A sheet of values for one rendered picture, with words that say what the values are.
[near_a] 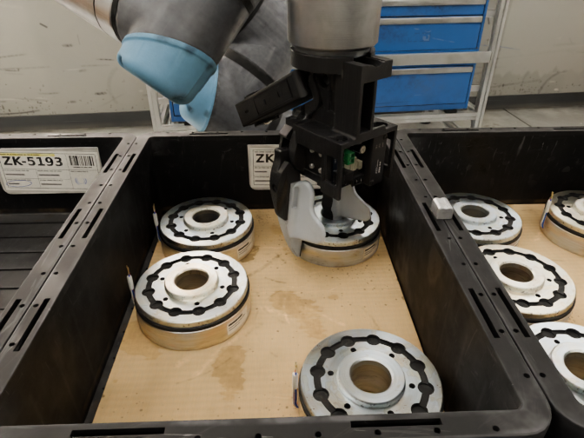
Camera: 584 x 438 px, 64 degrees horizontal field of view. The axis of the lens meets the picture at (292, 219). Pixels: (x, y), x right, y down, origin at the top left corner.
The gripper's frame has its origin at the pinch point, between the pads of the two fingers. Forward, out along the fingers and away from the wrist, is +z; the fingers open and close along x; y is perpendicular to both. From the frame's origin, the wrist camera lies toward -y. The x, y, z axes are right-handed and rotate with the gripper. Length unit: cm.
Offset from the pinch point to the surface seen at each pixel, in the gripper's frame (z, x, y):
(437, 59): 26, 173, -101
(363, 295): 2.1, -1.2, 9.2
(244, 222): -0.8, -5.0, -5.5
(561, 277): -1.1, 11.9, 21.5
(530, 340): -7.9, -5.5, 25.4
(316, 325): 2.1, -7.4, 9.2
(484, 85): 40, 198, -88
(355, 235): -1.1, 2.1, 4.5
